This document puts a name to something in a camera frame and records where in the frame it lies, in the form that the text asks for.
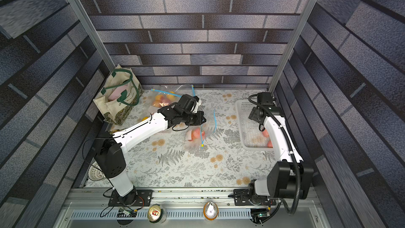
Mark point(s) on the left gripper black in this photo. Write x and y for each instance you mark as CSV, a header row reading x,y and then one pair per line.
x,y
200,115

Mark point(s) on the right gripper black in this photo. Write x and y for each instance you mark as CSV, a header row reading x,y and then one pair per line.
x,y
254,115

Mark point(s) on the yellow peach green leaf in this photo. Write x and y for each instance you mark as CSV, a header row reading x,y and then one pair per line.
x,y
170,96

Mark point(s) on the pink peach with leaf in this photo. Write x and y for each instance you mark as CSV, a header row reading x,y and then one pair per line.
x,y
165,102

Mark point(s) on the clear zip-top bag blue zipper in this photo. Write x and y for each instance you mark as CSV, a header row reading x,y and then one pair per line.
x,y
177,89

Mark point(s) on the wrinkled yellow red peach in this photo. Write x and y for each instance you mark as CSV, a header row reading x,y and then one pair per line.
x,y
190,136

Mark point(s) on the large pink peach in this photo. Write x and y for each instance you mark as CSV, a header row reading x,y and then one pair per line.
x,y
199,134

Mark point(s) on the white plastic mesh basket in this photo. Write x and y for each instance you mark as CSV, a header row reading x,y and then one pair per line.
x,y
252,139

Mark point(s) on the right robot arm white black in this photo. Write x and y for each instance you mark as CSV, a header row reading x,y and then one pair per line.
x,y
290,178

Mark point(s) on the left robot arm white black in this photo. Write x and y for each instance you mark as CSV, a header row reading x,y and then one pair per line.
x,y
110,155

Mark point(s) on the white round strainer bowl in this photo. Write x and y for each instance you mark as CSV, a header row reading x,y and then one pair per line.
x,y
95,173

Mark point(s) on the canvas tote bag green handles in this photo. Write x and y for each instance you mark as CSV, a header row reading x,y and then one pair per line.
x,y
119,95

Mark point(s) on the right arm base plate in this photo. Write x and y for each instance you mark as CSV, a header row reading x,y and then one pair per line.
x,y
241,197

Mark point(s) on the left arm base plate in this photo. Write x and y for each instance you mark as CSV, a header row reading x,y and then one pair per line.
x,y
138,198

